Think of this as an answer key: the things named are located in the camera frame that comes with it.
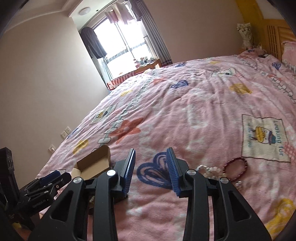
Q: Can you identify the blue white beaded bracelet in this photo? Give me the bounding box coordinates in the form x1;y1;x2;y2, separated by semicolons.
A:
195;164;223;180

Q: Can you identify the dark red beaded bracelet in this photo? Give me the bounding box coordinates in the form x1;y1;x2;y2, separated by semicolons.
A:
222;157;248;182

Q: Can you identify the open cardboard jewelry box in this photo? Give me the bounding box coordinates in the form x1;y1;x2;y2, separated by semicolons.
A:
71;145;110;180

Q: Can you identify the pink patterned bed blanket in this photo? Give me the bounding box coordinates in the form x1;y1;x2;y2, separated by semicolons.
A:
39;50;295;240

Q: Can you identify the dark hanging garment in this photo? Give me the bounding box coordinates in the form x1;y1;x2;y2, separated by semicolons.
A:
80;27;107;59

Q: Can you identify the wooden desk by window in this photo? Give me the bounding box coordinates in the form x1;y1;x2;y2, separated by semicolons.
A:
107;59;162;90

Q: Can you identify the round ceiling lamp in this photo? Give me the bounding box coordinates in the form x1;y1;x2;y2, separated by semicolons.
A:
78;7;91;16

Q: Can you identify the pink pillow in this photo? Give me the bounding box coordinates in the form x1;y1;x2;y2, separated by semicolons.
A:
281;41;296;73

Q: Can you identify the grey striped curtain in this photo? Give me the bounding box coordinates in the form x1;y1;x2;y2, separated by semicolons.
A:
129;0;173;66

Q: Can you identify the wooden headboard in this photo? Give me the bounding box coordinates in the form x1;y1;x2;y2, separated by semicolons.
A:
253;19;295;61

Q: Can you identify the white wall socket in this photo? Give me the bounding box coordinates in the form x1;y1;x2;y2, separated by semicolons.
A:
49;145;56;153

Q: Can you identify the white wall switch pair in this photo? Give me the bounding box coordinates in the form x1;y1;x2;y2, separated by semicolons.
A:
61;127;72;139

